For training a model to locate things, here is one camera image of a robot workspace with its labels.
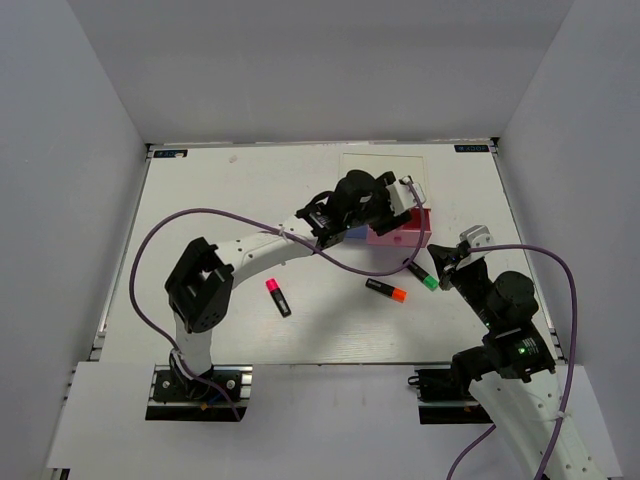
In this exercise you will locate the white drawer cabinet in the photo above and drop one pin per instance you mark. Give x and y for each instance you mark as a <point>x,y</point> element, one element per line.
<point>376,164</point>

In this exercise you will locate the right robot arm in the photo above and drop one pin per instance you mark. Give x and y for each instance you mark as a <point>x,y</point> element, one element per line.
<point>513,374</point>

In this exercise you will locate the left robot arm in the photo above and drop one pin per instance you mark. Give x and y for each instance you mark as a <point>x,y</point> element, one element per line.
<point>200,285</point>

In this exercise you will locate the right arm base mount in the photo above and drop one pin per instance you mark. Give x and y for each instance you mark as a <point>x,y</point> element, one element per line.
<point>441,402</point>

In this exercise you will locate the blue small drawer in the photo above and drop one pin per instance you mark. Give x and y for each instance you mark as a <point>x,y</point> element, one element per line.
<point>357,233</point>

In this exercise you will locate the pink drawer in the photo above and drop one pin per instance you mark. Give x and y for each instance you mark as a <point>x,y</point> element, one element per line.
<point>405,236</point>

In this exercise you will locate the orange highlighter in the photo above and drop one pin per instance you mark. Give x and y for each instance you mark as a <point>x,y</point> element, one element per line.
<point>387,290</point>

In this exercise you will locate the green highlighter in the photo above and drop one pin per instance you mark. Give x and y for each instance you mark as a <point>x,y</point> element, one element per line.
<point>423,276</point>

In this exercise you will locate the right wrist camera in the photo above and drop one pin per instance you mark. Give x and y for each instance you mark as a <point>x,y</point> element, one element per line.
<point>478,236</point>

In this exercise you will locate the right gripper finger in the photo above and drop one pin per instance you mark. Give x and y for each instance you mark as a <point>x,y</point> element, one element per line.
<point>445,259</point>
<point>446,281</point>

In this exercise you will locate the pink highlighter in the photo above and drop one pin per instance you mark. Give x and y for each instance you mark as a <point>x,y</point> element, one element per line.
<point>278,297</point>

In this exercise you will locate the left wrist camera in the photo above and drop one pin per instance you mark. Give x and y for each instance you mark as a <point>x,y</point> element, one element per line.
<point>406,194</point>

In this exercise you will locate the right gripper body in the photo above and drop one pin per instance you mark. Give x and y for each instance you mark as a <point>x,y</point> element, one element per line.
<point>472,282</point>

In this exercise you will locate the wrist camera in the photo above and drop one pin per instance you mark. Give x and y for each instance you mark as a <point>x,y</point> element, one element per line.
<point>406,194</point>
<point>478,236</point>

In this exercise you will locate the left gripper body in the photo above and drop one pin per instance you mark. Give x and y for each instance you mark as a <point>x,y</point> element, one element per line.
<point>378,212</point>

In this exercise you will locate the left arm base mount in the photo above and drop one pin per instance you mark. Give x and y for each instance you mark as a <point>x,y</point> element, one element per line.
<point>170,399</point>

